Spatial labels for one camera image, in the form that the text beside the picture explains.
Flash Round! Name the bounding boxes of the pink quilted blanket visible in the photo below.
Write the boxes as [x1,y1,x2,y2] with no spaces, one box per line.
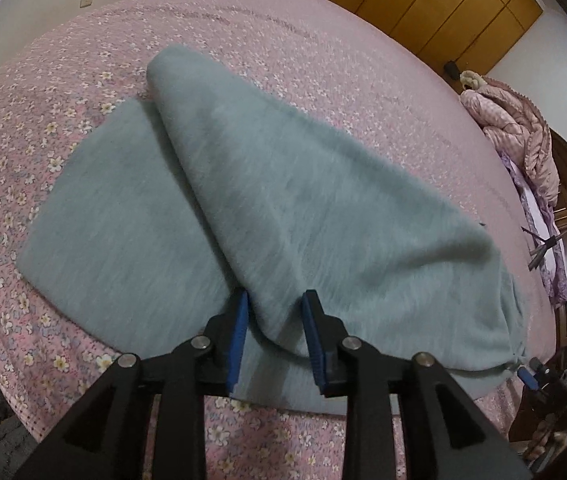
[459,77,560,207]

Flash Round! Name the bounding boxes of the pink floral bed sheet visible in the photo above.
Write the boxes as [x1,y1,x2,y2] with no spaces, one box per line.
[0,0,555,479]

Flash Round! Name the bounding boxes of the grey-blue fleece pants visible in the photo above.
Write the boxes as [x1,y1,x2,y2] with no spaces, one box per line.
[16,46,526,414]

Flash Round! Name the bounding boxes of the plush toy on blanket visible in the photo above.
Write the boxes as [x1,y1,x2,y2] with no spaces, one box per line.
[459,70,486,90]

